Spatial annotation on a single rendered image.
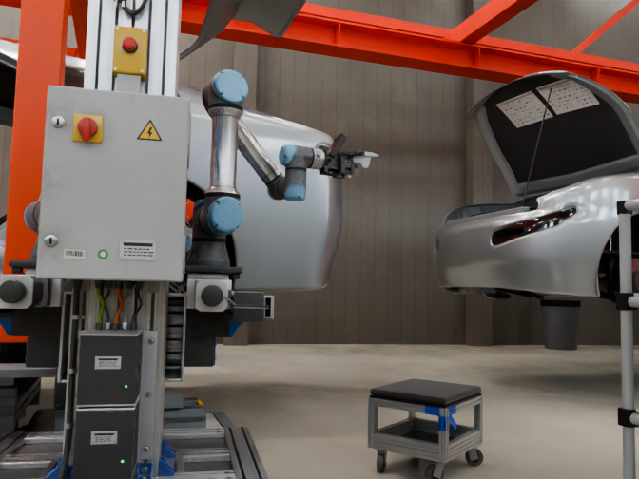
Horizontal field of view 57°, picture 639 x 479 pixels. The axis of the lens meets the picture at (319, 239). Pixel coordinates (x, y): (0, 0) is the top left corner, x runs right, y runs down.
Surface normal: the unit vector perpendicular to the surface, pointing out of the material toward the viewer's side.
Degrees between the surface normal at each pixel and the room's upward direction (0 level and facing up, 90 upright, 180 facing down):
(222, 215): 97
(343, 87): 90
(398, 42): 90
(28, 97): 90
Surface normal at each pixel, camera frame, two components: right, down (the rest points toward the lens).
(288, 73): 0.22, -0.07
